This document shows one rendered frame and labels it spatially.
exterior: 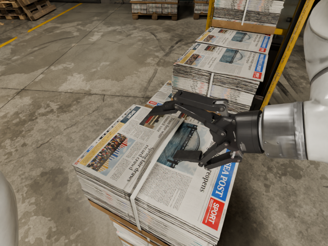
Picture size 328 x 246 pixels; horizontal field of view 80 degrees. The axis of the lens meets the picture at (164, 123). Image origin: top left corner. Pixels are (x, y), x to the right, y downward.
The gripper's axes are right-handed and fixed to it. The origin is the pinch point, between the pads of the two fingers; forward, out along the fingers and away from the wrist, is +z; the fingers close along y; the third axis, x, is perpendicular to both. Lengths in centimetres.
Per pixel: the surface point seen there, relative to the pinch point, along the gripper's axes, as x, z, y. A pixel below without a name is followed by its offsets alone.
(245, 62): 62, -5, 10
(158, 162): -3.4, 4.1, 6.1
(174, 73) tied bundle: 47, 22, 2
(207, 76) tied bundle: 47.2, 8.1, 6.4
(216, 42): 80, 12, 1
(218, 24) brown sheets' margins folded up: 106, 17, -3
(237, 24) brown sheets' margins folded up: 106, 6, 1
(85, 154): -10.2, 19.8, -2.4
